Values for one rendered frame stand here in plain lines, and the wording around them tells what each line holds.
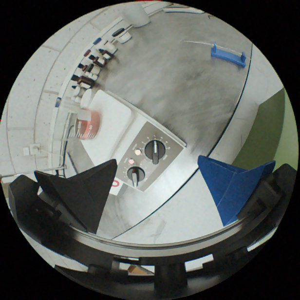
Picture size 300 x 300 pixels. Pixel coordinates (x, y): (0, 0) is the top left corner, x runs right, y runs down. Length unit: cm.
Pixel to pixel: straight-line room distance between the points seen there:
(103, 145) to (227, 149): 22
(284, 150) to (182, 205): 21
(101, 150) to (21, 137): 66
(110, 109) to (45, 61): 56
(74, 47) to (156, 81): 53
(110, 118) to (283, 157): 25
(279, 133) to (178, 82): 21
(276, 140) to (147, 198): 27
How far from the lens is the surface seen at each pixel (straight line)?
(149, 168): 16
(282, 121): 17
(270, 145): 16
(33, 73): 66
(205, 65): 27
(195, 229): 28
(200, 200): 22
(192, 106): 20
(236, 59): 33
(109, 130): 15
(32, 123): 71
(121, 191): 28
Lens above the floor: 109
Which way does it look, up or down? 65 degrees down
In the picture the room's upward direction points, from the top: 97 degrees counter-clockwise
